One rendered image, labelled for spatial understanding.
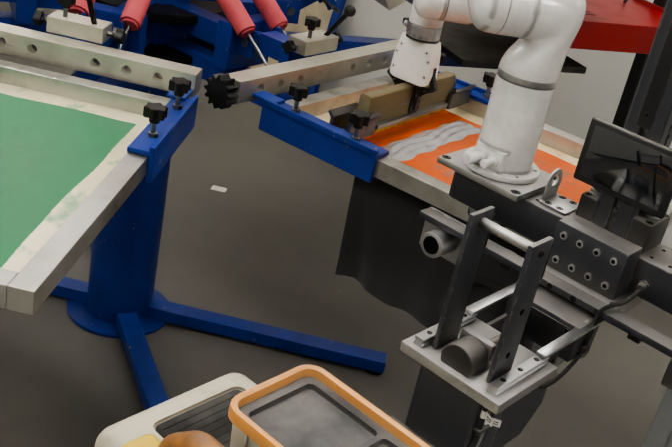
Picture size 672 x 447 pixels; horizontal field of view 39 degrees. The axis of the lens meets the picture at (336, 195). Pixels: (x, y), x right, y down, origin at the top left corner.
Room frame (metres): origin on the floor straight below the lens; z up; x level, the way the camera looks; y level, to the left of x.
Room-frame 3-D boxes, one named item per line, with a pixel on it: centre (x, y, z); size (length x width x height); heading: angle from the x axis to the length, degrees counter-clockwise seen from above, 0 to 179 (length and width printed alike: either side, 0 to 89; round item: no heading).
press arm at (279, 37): (2.24, 0.18, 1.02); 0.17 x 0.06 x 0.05; 58
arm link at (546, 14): (1.46, -0.25, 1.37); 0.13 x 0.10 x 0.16; 103
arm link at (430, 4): (2.02, -0.11, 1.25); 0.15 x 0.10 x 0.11; 13
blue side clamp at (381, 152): (1.84, 0.05, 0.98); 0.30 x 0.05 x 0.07; 58
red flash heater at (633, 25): (3.16, -0.67, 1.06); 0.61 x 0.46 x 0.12; 118
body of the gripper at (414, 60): (2.06, -0.11, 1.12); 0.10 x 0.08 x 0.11; 58
